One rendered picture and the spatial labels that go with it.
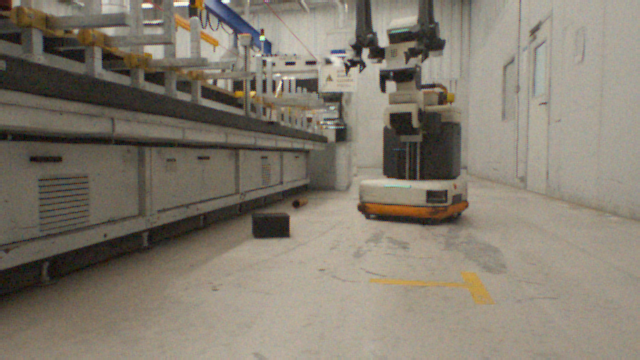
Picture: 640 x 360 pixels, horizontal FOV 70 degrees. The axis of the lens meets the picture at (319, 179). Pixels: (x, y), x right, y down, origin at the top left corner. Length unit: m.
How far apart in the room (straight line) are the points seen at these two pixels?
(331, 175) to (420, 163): 2.87
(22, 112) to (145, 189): 0.97
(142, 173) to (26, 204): 0.67
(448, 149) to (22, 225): 2.57
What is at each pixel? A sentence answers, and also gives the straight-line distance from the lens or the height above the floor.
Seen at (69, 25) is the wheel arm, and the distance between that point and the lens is 1.48.
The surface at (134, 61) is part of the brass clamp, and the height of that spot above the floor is 0.80.
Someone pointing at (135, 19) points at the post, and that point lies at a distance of 1.93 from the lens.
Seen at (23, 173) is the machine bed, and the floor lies 0.39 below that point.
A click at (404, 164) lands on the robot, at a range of 3.44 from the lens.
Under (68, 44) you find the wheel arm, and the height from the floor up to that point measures 0.82.
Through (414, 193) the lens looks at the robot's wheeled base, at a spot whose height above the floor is 0.21.
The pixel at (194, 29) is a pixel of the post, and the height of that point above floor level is 1.06.
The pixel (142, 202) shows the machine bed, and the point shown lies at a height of 0.23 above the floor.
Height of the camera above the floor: 0.45
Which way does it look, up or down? 3 degrees down
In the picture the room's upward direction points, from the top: straight up
